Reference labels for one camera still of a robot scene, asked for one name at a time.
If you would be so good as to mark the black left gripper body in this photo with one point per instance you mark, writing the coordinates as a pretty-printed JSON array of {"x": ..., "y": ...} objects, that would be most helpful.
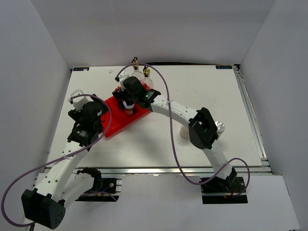
[{"x": 76, "y": 115}]

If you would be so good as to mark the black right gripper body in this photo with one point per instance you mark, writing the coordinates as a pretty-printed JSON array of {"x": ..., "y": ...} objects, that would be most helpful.
[{"x": 120, "y": 95}]

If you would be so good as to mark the white lid brown spice jar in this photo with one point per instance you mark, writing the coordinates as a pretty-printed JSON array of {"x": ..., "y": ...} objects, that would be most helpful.
[{"x": 129, "y": 108}]

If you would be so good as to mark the dark liquid glass bottle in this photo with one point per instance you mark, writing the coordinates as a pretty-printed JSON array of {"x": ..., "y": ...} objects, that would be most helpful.
[{"x": 146, "y": 77}]

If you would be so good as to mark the clear liquid glass bottle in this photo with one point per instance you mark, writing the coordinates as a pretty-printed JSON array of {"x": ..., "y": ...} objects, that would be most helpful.
[{"x": 136, "y": 71}]

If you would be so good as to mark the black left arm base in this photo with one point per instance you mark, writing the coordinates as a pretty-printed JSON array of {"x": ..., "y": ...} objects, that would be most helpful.
[{"x": 109, "y": 186}]

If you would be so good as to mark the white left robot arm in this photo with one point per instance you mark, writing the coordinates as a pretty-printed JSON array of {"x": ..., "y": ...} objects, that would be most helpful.
[{"x": 47, "y": 202}]

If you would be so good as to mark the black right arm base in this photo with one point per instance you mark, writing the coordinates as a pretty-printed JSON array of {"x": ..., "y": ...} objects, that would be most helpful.
[{"x": 218, "y": 185}]

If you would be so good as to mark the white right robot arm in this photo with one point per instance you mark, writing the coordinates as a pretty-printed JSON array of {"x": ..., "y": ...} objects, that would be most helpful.
[{"x": 203, "y": 132}]

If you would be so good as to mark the red plastic organizer tray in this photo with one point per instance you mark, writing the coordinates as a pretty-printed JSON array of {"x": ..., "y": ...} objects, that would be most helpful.
[{"x": 118, "y": 120}]

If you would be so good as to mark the blue left table label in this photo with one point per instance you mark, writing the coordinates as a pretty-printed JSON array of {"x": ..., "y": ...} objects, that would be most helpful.
[{"x": 81, "y": 69}]

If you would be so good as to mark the silver lid white powder jar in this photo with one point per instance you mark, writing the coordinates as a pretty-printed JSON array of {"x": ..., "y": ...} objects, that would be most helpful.
[{"x": 184, "y": 132}]

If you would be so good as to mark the blue table corner label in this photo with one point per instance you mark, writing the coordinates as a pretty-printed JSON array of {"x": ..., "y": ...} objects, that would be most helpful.
[{"x": 223, "y": 67}]

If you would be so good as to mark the silver lid blue label jar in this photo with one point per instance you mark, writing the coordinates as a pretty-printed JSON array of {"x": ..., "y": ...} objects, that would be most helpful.
[{"x": 220, "y": 126}]

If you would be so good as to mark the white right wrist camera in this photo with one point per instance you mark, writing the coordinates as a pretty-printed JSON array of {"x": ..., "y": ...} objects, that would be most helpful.
[{"x": 120, "y": 79}]

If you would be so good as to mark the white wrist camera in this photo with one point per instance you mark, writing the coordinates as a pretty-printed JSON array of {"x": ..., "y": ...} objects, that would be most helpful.
[
  {"x": 81, "y": 102},
  {"x": 120, "y": 79}
]

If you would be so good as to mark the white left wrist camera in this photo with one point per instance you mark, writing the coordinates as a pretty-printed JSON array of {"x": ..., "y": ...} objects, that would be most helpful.
[{"x": 81, "y": 102}]

